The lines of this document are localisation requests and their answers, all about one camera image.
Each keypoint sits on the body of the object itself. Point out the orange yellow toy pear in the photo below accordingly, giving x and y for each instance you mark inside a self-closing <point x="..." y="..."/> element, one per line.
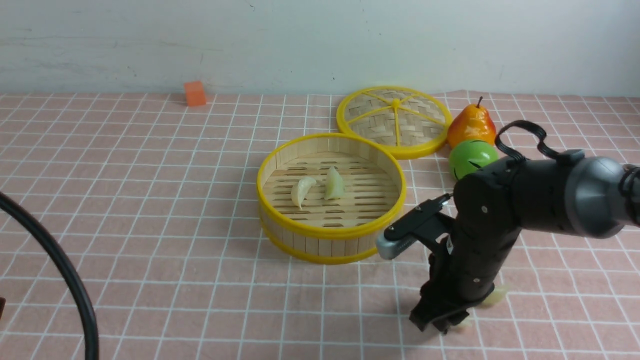
<point x="474" y="123"/>

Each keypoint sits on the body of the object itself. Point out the bamboo steamer tray yellow rim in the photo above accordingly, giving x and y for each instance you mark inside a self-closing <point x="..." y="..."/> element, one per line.
<point x="334" y="231"/>

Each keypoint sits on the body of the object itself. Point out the bamboo steamer lid yellow rim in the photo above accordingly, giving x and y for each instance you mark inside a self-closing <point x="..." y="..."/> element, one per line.
<point x="408" y="123"/>

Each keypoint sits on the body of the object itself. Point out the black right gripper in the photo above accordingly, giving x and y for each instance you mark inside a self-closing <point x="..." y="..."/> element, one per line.
<point x="463" y="276"/>

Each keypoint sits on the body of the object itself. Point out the greenish dumpling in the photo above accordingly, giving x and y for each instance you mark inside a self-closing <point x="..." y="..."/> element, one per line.
<point x="334" y="184"/>

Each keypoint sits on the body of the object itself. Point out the orange foam cube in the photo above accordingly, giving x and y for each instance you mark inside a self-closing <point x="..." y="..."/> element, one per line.
<point x="195" y="95"/>

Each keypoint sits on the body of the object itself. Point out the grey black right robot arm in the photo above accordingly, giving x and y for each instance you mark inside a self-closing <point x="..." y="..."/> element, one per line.
<point x="594" y="197"/>

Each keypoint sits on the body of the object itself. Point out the green toy apple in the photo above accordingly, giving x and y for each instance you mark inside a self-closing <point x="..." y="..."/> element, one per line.
<point x="469" y="156"/>

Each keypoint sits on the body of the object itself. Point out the white dumpling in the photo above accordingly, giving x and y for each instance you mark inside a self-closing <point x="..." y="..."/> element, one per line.
<point x="300" y="190"/>
<point x="497" y="295"/>
<point x="464" y="325"/>

